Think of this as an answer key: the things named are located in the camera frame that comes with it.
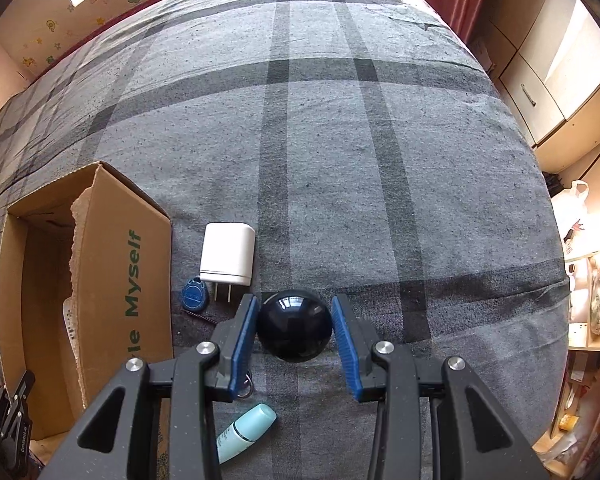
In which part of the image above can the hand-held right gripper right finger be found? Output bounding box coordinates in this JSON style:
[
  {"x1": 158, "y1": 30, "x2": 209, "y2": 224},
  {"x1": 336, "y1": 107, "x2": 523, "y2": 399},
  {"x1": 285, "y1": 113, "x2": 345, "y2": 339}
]
[{"x1": 330, "y1": 294, "x2": 551, "y2": 480}]

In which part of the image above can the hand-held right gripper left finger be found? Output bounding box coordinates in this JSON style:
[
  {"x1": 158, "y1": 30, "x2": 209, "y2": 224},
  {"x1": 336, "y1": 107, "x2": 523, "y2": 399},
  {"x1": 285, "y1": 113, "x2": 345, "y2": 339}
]
[{"x1": 40, "y1": 294, "x2": 261, "y2": 480}]

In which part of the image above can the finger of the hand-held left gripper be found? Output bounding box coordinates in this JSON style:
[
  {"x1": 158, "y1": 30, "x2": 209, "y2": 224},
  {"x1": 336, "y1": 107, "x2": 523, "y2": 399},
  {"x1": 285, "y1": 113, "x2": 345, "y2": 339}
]
[{"x1": 2, "y1": 369, "x2": 35, "y2": 413}]

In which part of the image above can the black ball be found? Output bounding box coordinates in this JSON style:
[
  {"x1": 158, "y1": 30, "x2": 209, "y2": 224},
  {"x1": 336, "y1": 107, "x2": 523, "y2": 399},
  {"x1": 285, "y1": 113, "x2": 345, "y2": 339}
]
[{"x1": 256, "y1": 290, "x2": 332, "y2": 363}]

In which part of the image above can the keychain with blue fob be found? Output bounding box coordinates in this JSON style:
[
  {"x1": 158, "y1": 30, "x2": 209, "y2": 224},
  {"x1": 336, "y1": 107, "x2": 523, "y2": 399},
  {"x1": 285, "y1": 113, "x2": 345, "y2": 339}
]
[{"x1": 180, "y1": 277, "x2": 256, "y2": 401}]

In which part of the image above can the white remote control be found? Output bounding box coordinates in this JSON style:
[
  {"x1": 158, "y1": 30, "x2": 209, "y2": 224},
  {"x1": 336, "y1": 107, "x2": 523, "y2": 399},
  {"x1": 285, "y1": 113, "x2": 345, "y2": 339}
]
[{"x1": 60, "y1": 297, "x2": 83, "y2": 361}]

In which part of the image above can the light blue tube bottle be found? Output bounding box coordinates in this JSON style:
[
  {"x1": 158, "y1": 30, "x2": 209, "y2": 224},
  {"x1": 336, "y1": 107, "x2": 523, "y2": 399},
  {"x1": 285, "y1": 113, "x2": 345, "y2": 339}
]
[{"x1": 216, "y1": 403, "x2": 277, "y2": 464}]

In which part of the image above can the large white charger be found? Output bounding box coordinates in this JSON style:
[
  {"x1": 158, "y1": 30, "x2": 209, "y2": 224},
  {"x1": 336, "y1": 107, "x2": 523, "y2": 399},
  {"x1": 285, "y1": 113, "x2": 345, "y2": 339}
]
[{"x1": 199, "y1": 222, "x2": 257, "y2": 304}]

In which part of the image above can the brown cardboard box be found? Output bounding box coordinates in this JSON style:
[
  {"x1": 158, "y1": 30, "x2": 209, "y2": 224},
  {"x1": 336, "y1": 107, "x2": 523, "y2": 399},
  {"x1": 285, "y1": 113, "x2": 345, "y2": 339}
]
[{"x1": 0, "y1": 161, "x2": 174, "y2": 441}]

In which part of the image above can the grey plaid bed sheet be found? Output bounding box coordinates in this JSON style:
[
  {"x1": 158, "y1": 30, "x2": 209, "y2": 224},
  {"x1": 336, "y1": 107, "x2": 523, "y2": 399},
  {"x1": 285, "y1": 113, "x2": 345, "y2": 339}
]
[{"x1": 0, "y1": 0, "x2": 568, "y2": 480}]

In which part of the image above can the cluttered wooden shelf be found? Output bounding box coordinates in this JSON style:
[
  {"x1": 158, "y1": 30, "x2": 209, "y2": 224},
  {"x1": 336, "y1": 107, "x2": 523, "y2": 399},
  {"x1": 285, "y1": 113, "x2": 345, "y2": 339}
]
[{"x1": 562, "y1": 247, "x2": 600, "y2": 361}]

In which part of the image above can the white plastic bag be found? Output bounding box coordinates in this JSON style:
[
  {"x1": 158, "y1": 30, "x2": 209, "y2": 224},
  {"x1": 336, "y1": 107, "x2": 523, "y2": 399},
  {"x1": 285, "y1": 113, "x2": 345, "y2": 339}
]
[{"x1": 550, "y1": 180, "x2": 592, "y2": 261}]

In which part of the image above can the beige wardrobe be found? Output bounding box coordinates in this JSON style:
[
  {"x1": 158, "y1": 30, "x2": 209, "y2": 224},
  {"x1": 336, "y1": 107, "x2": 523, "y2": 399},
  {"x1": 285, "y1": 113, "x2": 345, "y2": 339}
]
[{"x1": 467, "y1": 0, "x2": 600, "y2": 148}]

